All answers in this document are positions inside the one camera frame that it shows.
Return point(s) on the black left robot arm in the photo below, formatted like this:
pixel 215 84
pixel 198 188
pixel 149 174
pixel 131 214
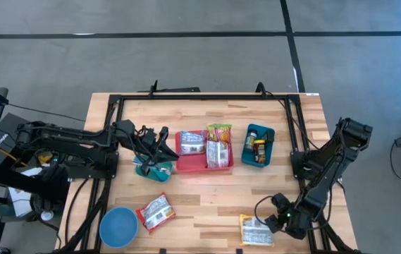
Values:
pixel 66 137

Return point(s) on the pink plastic tray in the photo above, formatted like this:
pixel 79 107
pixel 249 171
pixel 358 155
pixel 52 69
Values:
pixel 196 164

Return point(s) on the blue rectangular plastic bin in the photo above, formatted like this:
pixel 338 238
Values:
pixel 269 132

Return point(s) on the shiny metal spoon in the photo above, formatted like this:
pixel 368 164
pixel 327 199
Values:
pixel 165 171

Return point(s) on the white paper sheet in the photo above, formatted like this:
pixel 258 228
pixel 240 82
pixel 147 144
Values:
pixel 18 206

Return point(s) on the black-lid spice jar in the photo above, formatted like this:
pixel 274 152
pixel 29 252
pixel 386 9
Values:
pixel 250 141

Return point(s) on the blue round bowl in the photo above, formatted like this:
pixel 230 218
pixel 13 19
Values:
pixel 118 227

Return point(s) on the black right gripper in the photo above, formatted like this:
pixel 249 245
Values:
pixel 297 222

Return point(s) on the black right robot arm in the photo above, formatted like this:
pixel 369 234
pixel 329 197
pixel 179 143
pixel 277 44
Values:
pixel 330 166

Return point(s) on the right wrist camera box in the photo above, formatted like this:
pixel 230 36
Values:
pixel 280 202

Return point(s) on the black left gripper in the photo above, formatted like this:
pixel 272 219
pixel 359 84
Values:
pixel 145 139

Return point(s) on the yellow green shrimp ramen packet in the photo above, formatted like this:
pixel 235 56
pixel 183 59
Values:
pixel 219 132

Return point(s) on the white round cap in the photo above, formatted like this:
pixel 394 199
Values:
pixel 47 215

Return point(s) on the black metal table frame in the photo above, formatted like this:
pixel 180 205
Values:
pixel 203 96

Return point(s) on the red ramen noodle packet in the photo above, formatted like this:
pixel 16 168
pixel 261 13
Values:
pixel 156 212
pixel 217 154

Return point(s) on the blue white ramen packet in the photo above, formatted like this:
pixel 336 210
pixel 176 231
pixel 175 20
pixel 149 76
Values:
pixel 192 143

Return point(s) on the yellow-lid seasoning can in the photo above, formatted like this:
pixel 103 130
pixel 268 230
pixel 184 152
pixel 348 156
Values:
pixel 259 151

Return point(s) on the teal green plastic bin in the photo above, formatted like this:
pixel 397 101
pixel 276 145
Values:
pixel 159 174

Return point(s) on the black equipment box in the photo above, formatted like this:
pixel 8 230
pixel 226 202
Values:
pixel 8 135

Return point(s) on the yellow ramen noodle packet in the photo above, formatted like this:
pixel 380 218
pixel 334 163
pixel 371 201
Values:
pixel 256 231

